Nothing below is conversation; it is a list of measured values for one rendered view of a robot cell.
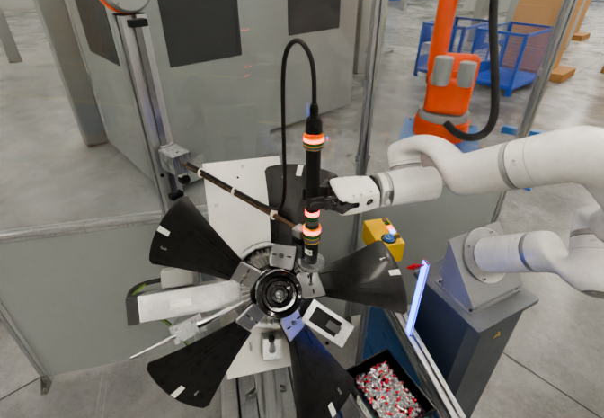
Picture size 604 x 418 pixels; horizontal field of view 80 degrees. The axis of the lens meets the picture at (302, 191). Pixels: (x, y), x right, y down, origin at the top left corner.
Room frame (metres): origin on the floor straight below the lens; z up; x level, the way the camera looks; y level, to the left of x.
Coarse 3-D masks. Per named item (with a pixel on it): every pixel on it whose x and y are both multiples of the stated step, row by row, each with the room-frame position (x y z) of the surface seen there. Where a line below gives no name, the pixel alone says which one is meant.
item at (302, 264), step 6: (294, 228) 0.72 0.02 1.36; (294, 234) 0.72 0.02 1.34; (300, 234) 0.71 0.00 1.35; (294, 240) 0.71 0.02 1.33; (300, 240) 0.70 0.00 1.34; (300, 246) 0.71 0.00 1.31; (300, 252) 0.71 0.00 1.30; (300, 258) 0.71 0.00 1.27; (318, 258) 0.71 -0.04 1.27; (300, 264) 0.68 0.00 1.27; (306, 264) 0.68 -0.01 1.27; (312, 264) 0.68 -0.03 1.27; (318, 264) 0.68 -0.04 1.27; (306, 270) 0.67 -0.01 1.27; (312, 270) 0.67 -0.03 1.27; (318, 270) 0.67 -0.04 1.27
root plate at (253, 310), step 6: (252, 306) 0.62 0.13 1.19; (246, 312) 0.61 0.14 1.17; (252, 312) 0.62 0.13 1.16; (258, 312) 0.64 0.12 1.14; (240, 318) 0.60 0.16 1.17; (246, 318) 0.61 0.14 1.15; (258, 318) 0.64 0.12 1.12; (240, 324) 0.60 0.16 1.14; (246, 324) 0.61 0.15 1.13; (252, 324) 0.63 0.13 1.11
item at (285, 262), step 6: (276, 246) 0.77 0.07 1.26; (282, 246) 0.76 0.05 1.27; (288, 246) 0.75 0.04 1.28; (294, 246) 0.74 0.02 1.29; (276, 252) 0.76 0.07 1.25; (282, 252) 0.75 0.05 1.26; (288, 252) 0.74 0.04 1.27; (294, 252) 0.73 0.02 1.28; (270, 258) 0.75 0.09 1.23; (276, 258) 0.75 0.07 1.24; (282, 258) 0.73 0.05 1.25; (288, 258) 0.73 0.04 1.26; (294, 258) 0.72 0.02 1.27; (270, 264) 0.74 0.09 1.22; (276, 264) 0.73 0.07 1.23; (282, 264) 0.72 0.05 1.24; (288, 264) 0.71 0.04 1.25
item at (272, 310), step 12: (264, 276) 0.65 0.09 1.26; (276, 276) 0.66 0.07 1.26; (288, 276) 0.66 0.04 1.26; (252, 288) 0.70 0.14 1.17; (264, 288) 0.64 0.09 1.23; (276, 288) 0.64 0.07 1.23; (288, 288) 0.64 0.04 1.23; (300, 288) 0.64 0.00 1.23; (252, 300) 0.68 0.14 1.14; (264, 300) 0.62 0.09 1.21; (276, 300) 0.62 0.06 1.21; (288, 300) 0.62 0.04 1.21; (300, 300) 0.62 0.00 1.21; (264, 312) 0.60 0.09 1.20; (276, 312) 0.60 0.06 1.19; (288, 312) 0.60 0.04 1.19
